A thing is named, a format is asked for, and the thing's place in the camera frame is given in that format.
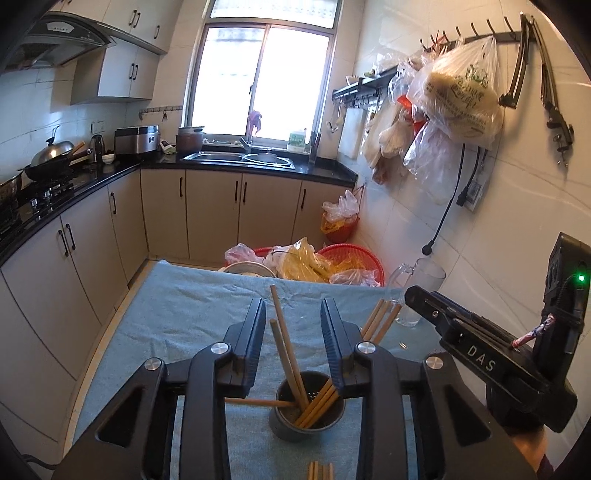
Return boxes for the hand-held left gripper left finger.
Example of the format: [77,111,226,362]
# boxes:
[51,298,267,480]

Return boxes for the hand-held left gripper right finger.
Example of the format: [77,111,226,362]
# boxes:
[320,298,539,480]

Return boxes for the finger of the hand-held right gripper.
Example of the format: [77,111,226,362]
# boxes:
[404,285,516,352]

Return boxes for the bamboo chopstick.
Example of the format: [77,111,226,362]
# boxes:
[294,299,385,428]
[270,319,304,409]
[270,285,310,409]
[305,304,403,428]
[224,398,297,409]
[299,301,394,429]

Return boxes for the grey utensil holder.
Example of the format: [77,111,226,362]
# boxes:
[269,370,346,444]

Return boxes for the row of wooden chopsticks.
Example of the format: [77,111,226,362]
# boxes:
[307,460,336,480]

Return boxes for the person's right forearm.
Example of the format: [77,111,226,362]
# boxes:
[508,425,556,480]

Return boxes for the clear glass pitcher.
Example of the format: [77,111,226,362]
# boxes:
[389,257,448,328]

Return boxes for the red blue printed cloth roll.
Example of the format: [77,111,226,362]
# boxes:
[510,314,556,348]

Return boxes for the metal basin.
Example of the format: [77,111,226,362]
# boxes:
[223,260,278,278]

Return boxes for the teal table cloth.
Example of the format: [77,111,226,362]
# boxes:
[69,259,462,480]

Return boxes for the red plastic basket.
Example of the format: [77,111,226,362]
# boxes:
[318,243,384,288]

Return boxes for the pink plastic bag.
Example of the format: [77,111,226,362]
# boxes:
[224,243,257,265]

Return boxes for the yellow plastic bag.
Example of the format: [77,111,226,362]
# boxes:
[267,237,334,282]

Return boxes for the red bin with plastic bag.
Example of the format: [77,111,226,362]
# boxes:
[321,189,361,244]

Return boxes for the beige lower cabinets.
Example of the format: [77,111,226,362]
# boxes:
[0,168,357,462]

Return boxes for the beige cabinets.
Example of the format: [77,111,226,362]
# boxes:
[69,0,186,105]
[0,168,357,462]

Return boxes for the bundle of hanging plastic bags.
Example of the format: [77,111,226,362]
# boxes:
[361,51,462,205]

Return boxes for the steel sink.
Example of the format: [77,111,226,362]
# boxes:
[183,150,297,169]

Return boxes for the white cutting board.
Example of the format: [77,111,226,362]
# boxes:
[338,106,368,160]

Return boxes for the brown cooking pot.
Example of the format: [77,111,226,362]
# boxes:
[176,126,206,157]

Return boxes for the hanging ladle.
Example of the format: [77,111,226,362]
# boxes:
[326,103,345,135]

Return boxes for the large clear plastic bag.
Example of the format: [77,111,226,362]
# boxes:
[405,36,505,149]

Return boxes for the black kitchen countertop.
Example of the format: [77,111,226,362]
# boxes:
[0,154,359,265]

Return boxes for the silver rice cooker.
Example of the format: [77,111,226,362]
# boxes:
[114,125,161,161]

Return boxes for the gas stove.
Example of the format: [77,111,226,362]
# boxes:
[0,178,77,234]

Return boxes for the kitchen window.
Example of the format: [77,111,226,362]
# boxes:
[184,0,343,142]

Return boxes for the black wok with lid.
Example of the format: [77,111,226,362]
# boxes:
[23,126,89,181]

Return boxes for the steel pot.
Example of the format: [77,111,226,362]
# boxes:
[0,170,24,206]

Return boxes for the beige upper cabinets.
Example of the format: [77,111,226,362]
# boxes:
[69,0,186,105]

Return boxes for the range hood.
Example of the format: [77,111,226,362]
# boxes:
[0,12,116,73]

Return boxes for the black power cable with plug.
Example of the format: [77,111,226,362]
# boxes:
[421,143,468,256]

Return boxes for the wall power socket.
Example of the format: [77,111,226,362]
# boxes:
[464,177,486,212]

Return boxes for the black wall shelf rack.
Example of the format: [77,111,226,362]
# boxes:
[331,65,400,110]

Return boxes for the black wall hook rail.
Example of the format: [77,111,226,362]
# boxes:
[419,16,526,52]

